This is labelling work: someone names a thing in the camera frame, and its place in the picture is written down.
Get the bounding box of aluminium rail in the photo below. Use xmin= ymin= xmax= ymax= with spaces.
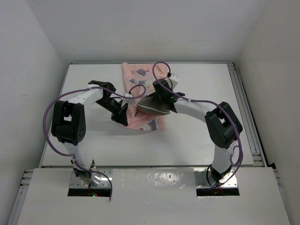
xmin=7 ymin=169 xmax=33 ymax=225
xmin=227 ymin=62 xmax=267 ymax=167

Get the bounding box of grey pillow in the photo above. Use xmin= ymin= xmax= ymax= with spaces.
xmin=136 ymin=92 xmax=178 ymax=116

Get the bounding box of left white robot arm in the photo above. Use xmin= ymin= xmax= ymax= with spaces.
xmin=51 ymin=80 xmax=128 ymax=181

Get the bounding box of left aluminium rail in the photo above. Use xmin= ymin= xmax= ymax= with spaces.
xmin=7 ymin=169 xmax=33 ymax=225

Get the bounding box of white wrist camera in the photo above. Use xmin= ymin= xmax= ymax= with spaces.
xmin=167 ymin=73 xmax=179 ymax=90
xmin=122 ymin=93 xmax=134 ymax=105

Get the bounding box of purple cable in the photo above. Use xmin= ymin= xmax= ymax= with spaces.
xmin=42 ymin=84 xmax=147 ymax=201
xmin=152 ymin=61 xmax=243 ymax=189

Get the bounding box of right aluminium rail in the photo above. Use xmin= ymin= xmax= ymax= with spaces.
xmin=227 ymin=62 xmax=267 ymax=167

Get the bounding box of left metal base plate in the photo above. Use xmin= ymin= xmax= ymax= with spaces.
xmin=69 ymin=172 xmax=112 ymax=189

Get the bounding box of white front cover panel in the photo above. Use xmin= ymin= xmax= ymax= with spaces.
xmin=18 ymin=167 xmax=290 ymax=225

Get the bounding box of pink cartoon pillowcase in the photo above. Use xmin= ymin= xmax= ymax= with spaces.
xmin=121 ymin=63 xmax=165 ymax=131

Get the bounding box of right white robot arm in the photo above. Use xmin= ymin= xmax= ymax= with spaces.
xmin=153 ymin=78 xmax=243 ymax=186

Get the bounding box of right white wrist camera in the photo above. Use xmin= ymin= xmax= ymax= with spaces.
xmin=167 ymin=73 xmax=179 ymax=90

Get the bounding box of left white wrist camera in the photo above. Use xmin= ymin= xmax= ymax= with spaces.
xmin=122 ymin=93 xmax=134 ymax=105

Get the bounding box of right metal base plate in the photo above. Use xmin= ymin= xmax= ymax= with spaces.
xmin=194 ymin=169 xmax=239 ymax=189

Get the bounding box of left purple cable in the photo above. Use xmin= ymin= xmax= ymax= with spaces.
xmin=42 ymin=84 xmax=147 ymax=201

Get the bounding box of metal base plate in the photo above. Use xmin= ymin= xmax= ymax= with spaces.
xmin=194 ymin=169 xmax=239 ymax=189
xmin=69 ymin=172 xmax=112 ymax=189

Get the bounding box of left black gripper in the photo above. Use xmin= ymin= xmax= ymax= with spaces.
xmin=95 ymin=97 xmax=128 ymax=126

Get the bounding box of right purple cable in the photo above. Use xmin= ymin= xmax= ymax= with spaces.
xmin=152 ymin=61 xmax=243 ymax=189

